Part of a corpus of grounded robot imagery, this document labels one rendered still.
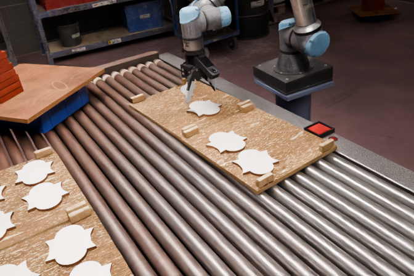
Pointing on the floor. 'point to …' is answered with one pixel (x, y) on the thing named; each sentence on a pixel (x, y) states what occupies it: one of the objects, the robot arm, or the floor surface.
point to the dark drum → (251, 6)
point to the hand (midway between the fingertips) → (202, 98)
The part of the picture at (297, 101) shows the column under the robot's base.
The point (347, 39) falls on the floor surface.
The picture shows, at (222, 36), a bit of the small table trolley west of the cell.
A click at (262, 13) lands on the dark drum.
